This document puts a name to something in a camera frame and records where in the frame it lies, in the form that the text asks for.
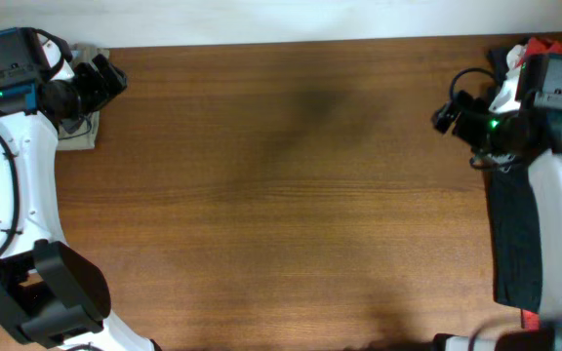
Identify khaki shorts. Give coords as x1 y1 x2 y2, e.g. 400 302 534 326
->
57 44 109 151

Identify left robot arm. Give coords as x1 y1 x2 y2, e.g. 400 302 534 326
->
0 27 156 350

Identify red garment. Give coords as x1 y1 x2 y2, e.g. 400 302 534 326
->
517 39 562 321

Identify black garment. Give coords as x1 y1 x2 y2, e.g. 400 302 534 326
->
483 46 562 316

